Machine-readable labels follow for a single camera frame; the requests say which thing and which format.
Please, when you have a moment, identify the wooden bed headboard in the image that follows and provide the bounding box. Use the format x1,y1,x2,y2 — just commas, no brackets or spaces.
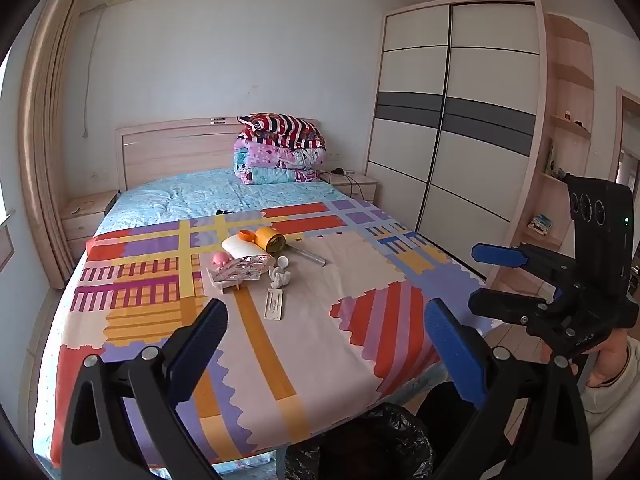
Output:
115,117,321,191

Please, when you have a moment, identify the beige curtain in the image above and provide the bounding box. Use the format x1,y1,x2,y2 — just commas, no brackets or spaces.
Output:
17,0,108,291

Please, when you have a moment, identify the bed with patchwork cover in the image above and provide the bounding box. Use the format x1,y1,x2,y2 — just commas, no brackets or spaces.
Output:
32,167,493,473

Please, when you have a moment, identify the silver stick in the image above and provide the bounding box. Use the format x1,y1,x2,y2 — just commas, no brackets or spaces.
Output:
286,245,327,267

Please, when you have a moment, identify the window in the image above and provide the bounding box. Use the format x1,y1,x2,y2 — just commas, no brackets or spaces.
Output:
0,50,18,276

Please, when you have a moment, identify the white oval bottle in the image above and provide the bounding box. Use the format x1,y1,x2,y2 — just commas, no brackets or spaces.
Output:
221,235,266,257

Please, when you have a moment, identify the pink floral folded quilt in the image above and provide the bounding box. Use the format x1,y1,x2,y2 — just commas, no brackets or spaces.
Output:
232,136,328,185

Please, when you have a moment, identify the wooden door frame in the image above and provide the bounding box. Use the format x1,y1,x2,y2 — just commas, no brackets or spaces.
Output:
607,86,640,191

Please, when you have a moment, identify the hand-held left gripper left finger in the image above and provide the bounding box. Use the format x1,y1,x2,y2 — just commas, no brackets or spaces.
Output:
60,298,230,480

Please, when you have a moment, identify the white tissue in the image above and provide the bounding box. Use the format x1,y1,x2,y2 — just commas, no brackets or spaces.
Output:
268,265,293,290

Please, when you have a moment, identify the person's right forearm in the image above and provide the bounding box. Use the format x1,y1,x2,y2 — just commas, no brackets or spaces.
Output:
580,337,640,441

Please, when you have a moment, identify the wooden nightstand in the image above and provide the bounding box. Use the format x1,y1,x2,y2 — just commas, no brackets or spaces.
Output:
320,170,379,206
60,190,121,261

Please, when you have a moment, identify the white sliding door wardrobe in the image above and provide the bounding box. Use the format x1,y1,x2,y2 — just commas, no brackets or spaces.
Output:
365,0,551,286

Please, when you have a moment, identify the colourful patchwork blanket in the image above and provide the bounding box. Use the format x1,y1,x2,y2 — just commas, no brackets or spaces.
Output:
55,199,496,466

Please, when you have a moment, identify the air conditioner power cable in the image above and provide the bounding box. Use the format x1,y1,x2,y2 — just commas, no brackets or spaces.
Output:
80,2,108,140

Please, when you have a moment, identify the wooden shelf unit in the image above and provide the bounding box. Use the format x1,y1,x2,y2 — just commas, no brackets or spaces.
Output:
487,12,596,301

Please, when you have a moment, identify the black charger cable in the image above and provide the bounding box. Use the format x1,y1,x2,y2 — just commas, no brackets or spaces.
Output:
320,166,358,196

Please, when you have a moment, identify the striped folded quilt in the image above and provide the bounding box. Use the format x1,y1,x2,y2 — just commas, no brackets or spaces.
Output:
237,113,327,150

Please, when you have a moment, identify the person's right hand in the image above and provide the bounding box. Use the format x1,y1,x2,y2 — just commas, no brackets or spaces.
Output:
585,332,628,388

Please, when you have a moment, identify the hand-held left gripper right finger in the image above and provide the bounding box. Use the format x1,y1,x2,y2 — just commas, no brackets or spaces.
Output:
424,298,593,480

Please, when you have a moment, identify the trash bin with black bag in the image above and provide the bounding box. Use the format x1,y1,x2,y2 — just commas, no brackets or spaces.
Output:
284,402,436,480

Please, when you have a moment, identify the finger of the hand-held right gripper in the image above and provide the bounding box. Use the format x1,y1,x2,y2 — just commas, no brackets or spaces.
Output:
471,242,576,286
468,287,556,328

